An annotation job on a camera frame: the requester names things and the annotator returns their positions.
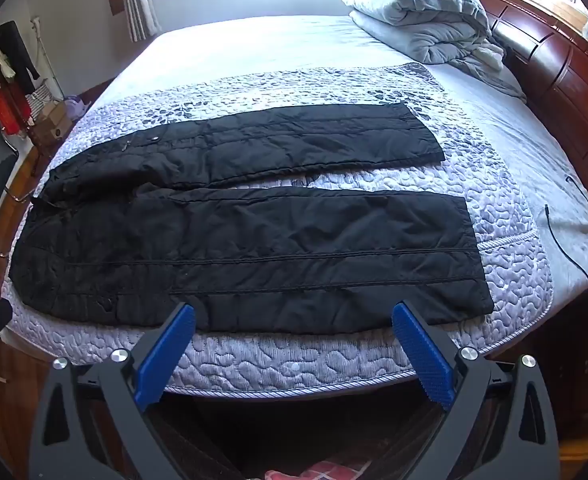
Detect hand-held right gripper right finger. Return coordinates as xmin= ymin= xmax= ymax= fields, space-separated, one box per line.
xmin=391 ymin=301 xmax=561 ymax=480

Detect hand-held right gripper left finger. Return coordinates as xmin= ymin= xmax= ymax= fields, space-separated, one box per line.
xmin=28 ymin=302 xmax=197 ymax=480

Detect black pants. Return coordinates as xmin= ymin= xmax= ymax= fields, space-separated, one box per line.
xmin=8 ymin=101 xmax=496 ymax=337

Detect red plaid cloth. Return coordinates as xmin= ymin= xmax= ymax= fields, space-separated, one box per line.
xmin=266 ymin=452 xmax=375 ymax=480

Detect cardboard box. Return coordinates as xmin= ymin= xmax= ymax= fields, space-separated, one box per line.
xmin=36 ymin=100 xmax=72 ymax=146

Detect red bag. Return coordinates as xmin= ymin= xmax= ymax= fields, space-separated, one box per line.
xmin=0 ymin=87 xmax=32 ymax=136

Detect dark clothes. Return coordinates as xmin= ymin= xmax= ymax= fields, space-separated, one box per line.
xmin=0 ymin=21 xmax=39 ymax=96

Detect folded grey duvet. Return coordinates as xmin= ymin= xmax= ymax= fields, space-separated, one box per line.
xmin=349 ymin=10 xmax=527 ymax=103

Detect wooden headboard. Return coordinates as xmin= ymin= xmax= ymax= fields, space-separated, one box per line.
xmin=464 ymin=0 xmax=588 ymax=196

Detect bed with pale blue sheet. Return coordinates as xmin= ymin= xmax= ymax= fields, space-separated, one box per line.
xmin=0 ymin=12 xmax=588 ymax=401

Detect grey striped curtain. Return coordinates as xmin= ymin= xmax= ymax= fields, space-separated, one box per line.
xmin=122 ymin=0 xmax=162 ymax=43

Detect black cable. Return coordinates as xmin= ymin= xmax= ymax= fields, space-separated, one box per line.
xmin=544 ymin=175 xmax=588 ymax=286

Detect white wire rack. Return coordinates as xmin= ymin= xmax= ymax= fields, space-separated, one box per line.
xmin=24 ymin=16 xmax=67 ymax=121

